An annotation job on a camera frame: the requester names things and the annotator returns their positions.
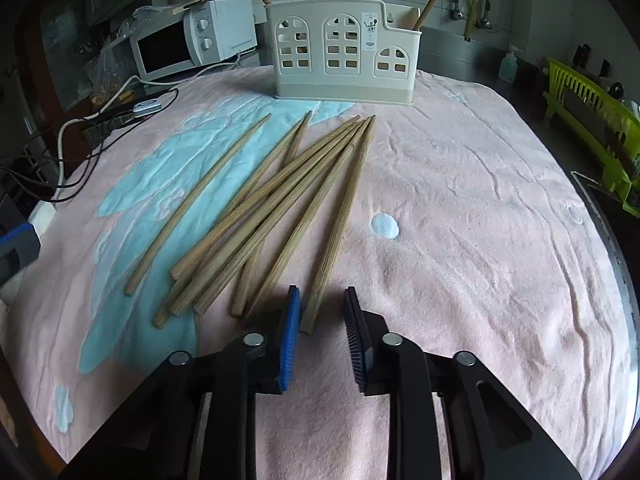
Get yellow hose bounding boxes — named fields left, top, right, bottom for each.
left=464, top=0, right=493, bottom=42

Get clear plastic bag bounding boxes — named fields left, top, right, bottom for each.
left=84, top=4, right=177, bottom=107

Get pile of wooden chopsticks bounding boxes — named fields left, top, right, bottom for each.
left=124, top=110, right=377, bottom=335

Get white microwave oven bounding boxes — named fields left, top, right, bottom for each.
left=129, top=0, right=258, bottom=81

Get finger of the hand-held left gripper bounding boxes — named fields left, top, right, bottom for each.
left=0, top=224, right=42, bottom=288

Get green plastic dish rack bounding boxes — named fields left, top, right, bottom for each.
left=542, top=57, right=640, bottom=203

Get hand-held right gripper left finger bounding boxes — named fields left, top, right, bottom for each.
left=57, top=285, right=305, bottom=480

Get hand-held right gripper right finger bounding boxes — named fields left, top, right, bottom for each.
left=344, top=286, right=581, bottom=480

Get clear soap bottle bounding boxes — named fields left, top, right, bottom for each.
left=497, top=46, right=521, bottom=85

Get cream plastic utensil holder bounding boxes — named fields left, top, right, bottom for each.
left=263, top=0, right=423, bottom=107

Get white power cable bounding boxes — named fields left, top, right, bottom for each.
left=56, top=50, right=261, bottom=186

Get pink and blue towel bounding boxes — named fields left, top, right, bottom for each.
left=0, top=65, right=633, bottom=480

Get black cables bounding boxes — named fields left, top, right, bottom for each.
left=0, top=87, right=180, bottom=206

